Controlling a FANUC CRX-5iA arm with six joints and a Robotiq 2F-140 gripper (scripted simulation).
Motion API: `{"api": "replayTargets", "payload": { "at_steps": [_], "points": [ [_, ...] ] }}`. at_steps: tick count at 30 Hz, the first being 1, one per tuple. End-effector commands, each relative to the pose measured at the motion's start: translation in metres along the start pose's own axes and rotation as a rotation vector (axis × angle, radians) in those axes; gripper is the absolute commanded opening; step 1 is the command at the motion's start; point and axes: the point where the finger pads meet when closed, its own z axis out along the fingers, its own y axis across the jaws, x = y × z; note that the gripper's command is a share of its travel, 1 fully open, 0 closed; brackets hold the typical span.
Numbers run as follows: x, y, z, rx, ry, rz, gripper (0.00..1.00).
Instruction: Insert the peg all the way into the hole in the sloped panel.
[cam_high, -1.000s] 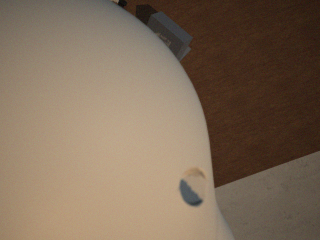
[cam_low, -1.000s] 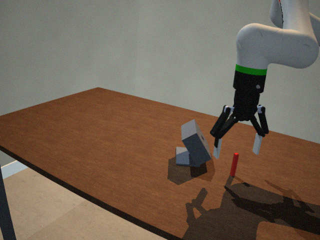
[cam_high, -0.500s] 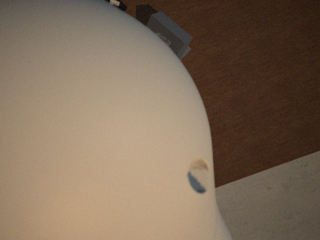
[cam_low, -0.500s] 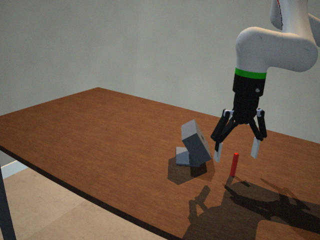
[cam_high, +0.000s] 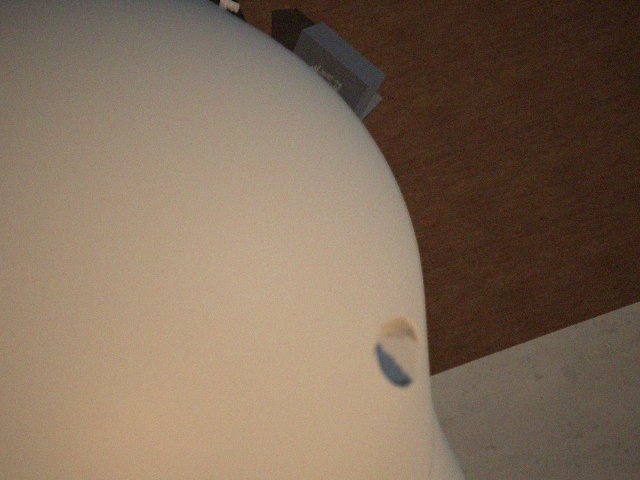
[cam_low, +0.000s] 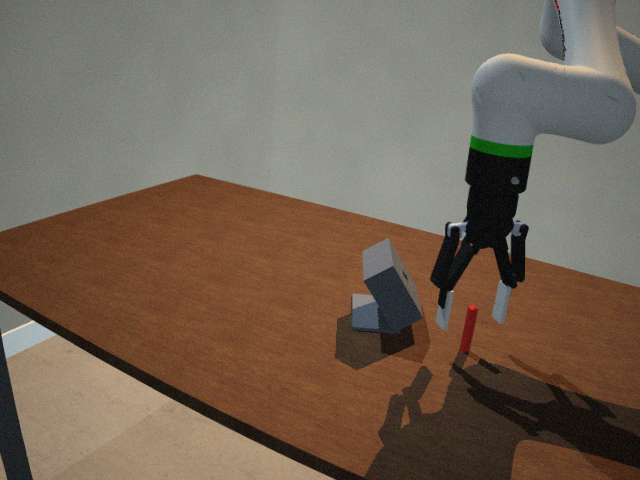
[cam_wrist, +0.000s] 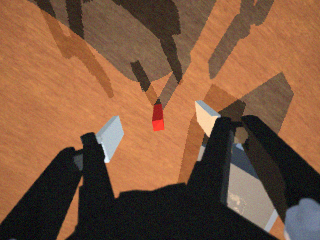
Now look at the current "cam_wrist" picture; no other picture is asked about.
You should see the grey sloped panel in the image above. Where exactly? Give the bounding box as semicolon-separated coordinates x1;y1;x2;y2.
227;144;278;233

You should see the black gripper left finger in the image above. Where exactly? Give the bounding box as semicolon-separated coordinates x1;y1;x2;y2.
0;115;124;240

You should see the red peg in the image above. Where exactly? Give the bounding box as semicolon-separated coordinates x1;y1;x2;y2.
152;104;164;131

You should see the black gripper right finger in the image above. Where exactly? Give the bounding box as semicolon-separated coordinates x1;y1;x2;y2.
164;100;320;240

